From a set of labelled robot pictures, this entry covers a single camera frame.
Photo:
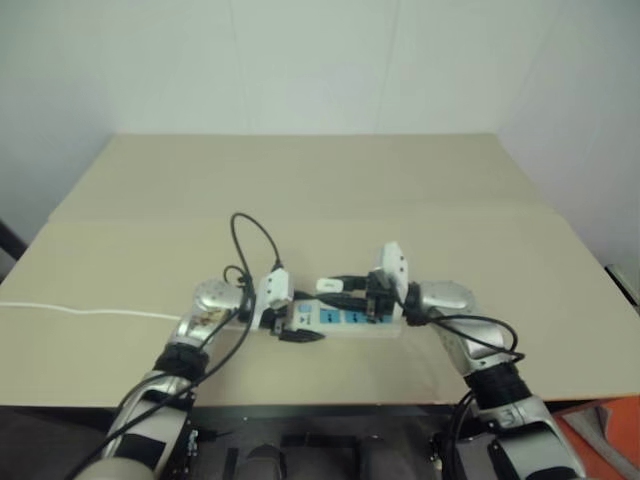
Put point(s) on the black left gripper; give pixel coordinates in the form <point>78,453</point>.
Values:
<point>272,325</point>

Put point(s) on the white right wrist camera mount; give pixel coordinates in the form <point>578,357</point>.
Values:
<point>395,265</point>

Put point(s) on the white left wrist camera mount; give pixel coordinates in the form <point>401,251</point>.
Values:
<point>276,289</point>

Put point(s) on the white blue power strip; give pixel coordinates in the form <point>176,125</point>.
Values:
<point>350,322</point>

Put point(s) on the dark rounded shape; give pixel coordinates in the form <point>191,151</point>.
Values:
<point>264,462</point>

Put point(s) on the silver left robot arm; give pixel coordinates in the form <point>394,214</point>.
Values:
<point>150,430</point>

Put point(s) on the dark slanted bar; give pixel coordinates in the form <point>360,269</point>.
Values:
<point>11,240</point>

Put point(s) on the black metal frame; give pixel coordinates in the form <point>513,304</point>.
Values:
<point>320,420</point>

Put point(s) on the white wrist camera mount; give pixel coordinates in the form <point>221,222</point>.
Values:
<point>276,289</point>
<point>395,265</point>

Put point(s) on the grey cloth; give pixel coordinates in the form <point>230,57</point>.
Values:
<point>592,425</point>

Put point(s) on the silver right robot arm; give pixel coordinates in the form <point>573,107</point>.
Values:
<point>520,425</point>

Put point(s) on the orange box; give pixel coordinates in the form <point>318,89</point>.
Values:
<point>620,450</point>

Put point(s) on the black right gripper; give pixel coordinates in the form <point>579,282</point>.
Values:
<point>378,295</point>

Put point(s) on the white charger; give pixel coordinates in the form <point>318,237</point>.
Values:
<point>329,285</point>

